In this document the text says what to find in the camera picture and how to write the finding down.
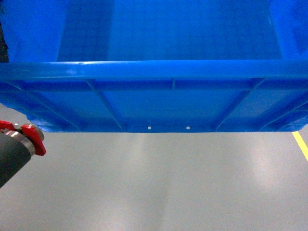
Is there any dark gripper finger at crate edge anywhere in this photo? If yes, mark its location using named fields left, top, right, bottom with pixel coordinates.
left=0, top=24, right=9, bottom=63

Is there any red clamp on grey pole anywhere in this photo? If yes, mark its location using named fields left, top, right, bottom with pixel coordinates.
left=0, top=120, right=46, bottom=187

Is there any large blue plastic crate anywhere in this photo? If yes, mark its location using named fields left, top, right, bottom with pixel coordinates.
left=0, top=0, right=308, bottom=133

